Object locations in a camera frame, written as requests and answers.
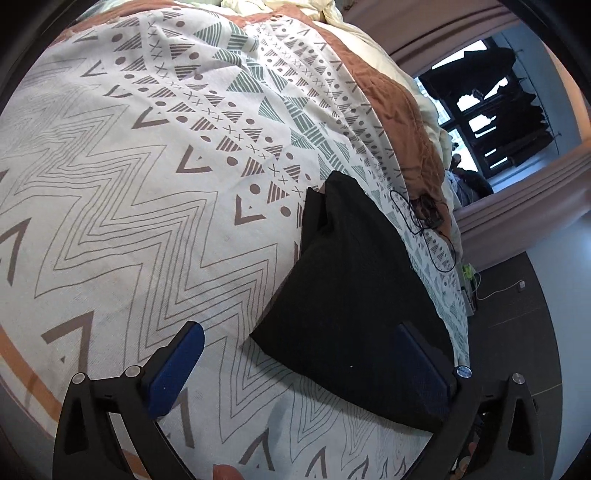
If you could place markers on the dark cloth pile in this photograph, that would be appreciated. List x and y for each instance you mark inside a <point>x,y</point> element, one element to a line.
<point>468,182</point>

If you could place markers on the cream duvet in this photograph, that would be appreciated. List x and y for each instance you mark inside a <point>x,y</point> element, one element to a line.
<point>369,41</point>

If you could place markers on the patterned white bed sheet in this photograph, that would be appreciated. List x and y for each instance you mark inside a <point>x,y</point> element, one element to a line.
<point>138,207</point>

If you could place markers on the dark hanging clothes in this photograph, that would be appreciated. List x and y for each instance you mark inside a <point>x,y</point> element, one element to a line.
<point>508,115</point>

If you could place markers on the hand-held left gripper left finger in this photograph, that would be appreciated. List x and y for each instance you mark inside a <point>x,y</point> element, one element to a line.
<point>178,367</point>

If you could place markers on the green bedside item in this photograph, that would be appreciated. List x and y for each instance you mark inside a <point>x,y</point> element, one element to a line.
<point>467,272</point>

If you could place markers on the window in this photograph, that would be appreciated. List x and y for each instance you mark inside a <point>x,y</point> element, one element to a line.
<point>475,124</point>

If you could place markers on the black jacket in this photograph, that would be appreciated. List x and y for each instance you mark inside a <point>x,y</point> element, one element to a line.
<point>351,286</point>

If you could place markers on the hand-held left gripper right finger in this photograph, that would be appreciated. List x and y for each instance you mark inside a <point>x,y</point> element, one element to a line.
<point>422,369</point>

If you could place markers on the brown quilt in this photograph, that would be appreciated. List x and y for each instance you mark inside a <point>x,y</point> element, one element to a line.
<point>392,106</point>

